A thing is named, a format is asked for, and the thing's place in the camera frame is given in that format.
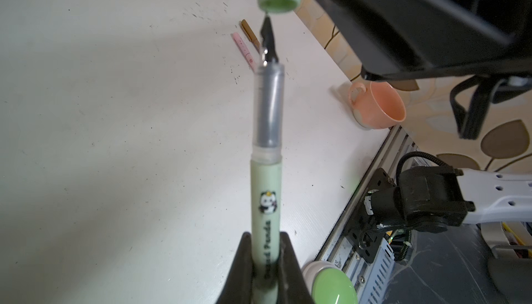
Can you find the green round button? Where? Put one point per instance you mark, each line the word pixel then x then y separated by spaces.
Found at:
pixel 328 284

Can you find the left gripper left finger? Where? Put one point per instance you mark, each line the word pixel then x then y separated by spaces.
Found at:
pixel 238 286

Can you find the brown pen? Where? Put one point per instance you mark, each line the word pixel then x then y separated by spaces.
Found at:
pixel 250 34

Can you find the green pen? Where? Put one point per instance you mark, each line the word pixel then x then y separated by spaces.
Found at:
pixel 266 168

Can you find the pink pen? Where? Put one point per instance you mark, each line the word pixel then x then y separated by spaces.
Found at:
pixel 244 50

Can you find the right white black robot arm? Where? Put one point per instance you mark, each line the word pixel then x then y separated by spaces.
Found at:
pixel 462 70

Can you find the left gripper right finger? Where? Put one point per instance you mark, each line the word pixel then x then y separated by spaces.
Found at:
pixel 291 284

